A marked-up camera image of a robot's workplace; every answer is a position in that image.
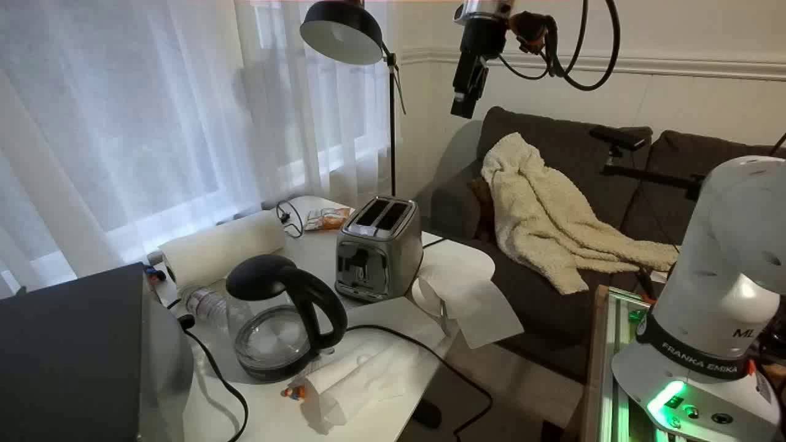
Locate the black floor lamp pole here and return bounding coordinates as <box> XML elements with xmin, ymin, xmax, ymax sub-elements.
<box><xmin>384</xmin><ymin>51</ymin><xmax>405</xmax><ymax>196</ymax></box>

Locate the cream towel on sofa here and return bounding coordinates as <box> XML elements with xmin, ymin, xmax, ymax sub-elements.
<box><xmin>483</xmin><ymin>134</ymin><xmax>679</xmax><ymax>294</ymax></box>

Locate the black camera on sofa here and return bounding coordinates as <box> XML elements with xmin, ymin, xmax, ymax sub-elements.
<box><xmin>589</xmin><ymin>126</ymin><xmax>647</xmax><ymax>153</ymax></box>

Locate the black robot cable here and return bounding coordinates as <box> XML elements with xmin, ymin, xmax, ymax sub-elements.
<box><xmin>497</xmin><ymin>0</ymin><xmax>625</xmax><ymax>94</ymax></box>

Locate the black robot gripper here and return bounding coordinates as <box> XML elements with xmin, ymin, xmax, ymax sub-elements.
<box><xmin>452</xmin><ymin>18</ymin><xmax>507</xmax><ymax>119</ymax></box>

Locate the silver two-slot toaster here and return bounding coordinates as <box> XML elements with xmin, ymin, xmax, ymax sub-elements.
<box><xmin>335</xmin><ymin>196</ymin><xmax>422</xmax><ymax>303</ymax></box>

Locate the white sheer curtain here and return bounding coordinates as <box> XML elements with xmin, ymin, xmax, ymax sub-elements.
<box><xmin>0</xmin><ymin>0</ymin><xmax>392</xmax><ymax>294</ymax></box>

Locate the orange snack packet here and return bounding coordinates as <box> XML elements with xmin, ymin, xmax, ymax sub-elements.
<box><xmin>284</xmin><ymin>196</ymin><xmax>355</xmax><ymax>233</ymax></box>

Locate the white paper towel roll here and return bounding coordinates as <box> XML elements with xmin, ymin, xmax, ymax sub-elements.
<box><xmin>160</xmin><ymin>212</ymin><xmax>285</xmax><ymax>291</ymax></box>

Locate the black microwave oven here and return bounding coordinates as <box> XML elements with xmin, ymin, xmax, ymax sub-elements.
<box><xmin>0</xmin><ymin>266</ymin><xmax>194</xmax><ymax>442</ymax></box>

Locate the black power cord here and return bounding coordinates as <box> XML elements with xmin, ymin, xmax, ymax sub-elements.
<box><xmin>177</xmin><ymin>315</ymin><xmax>497</xmax><ymax>442</ymax></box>

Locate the black glass electric kettle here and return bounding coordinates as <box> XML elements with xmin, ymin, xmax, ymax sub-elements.
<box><xmin>226</xmin><ymin>255</ymin><xmax>350</xmax><ymax>384</ymax></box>

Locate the dark grey sofa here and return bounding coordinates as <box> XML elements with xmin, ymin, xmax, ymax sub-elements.
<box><xmin>431</xmin><ymin>108</ymin><xmax>747</xmax><ymax>380</ymax></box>

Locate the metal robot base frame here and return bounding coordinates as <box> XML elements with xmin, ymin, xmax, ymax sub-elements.
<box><xmin>582</xmin><ymin>283</ymin><xmax>786</xmax><ymax>442</ymax></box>

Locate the white paper sheet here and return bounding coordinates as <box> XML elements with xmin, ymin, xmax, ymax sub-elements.
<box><xmin>414</xmin><ymin>242</ymin><xmax>524</xmax><ymax>348</ymax></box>

